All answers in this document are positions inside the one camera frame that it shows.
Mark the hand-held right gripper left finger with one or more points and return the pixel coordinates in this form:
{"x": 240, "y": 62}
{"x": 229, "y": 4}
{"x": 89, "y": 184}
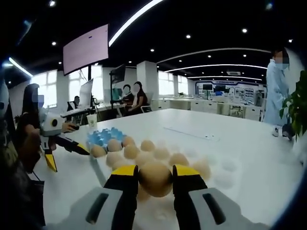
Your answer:
{"x": 120, "y": 191}

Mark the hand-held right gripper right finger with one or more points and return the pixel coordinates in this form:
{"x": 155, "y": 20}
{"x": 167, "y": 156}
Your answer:
{"x": 189, "y": 189}

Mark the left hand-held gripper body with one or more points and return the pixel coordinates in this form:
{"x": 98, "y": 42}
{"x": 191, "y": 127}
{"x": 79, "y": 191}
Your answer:
{"x": 46, "y": 129}

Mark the single brown egg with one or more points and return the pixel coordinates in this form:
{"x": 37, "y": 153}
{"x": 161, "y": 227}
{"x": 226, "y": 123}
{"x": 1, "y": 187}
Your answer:
{"x": 113, "y": 145}
{"x": 98, "y": 151}
{"x": 128, "y": 141}
{"x": 156, "y": 178}

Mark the blue egg tray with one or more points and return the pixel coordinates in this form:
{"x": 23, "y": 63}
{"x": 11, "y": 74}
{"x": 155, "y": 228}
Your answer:
{"x": 103, "y": 136}

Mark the group of brown eggs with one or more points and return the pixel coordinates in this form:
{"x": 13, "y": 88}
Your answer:
{"x": 147, "y": 145}

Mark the white foam egg holder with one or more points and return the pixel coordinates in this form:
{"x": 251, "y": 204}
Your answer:
{"x": 225, "y": 167}

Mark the white paper cup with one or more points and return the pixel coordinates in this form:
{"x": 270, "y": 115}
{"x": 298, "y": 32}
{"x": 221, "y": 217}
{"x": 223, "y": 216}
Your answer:
{"x": 92, "y": 121}

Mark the operator in black shirt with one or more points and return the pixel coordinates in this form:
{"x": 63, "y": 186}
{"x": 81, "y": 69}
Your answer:
{"x": 14, "y": 179}

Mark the silver desktop monitor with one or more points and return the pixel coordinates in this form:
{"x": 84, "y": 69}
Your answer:
{"x": 86, "y": 93}

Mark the white worn device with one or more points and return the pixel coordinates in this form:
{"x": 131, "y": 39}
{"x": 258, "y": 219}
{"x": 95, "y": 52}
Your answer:
{"x": 3, "y": 95}

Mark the row of white cabinets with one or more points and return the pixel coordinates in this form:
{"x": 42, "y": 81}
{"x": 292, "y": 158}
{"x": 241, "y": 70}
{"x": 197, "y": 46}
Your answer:
{"x": 204, "y": 105}

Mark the black monitor on pole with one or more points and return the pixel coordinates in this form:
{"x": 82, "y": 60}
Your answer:
{"x": 118, "y": 73}

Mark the large pink display screen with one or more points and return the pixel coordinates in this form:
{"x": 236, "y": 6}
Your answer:
{"x": 86, "y": 48}

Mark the grey office chair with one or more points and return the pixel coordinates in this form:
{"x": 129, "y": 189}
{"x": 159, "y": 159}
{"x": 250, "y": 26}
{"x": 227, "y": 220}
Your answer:
{"x": 149, "y": 100}

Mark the white square pillar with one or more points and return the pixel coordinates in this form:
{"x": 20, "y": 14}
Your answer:
{"x": 146, "y": 79}

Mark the small white toy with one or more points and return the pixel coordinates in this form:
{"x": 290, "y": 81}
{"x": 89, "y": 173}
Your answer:
{"x": 275, "y": 131}

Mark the dark grey pouch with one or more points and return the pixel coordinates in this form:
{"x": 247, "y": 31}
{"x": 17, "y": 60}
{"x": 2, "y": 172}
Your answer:
{"x": 287, "y": 133}

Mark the ceiling air conditioner vent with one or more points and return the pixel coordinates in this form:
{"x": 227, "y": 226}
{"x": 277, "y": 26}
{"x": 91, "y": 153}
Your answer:
{"x": 233, "y": 72}

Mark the green potted plant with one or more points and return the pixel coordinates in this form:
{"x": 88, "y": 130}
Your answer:
{"x": 297, "y": 105}

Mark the long white ceiling light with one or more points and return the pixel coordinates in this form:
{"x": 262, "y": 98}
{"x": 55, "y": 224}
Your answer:
{"x": 134, "y": 20}

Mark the blue-framed display wall panel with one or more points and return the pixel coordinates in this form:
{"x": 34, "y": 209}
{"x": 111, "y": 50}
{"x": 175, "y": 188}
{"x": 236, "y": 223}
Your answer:
{"x": 216, "y": 89}

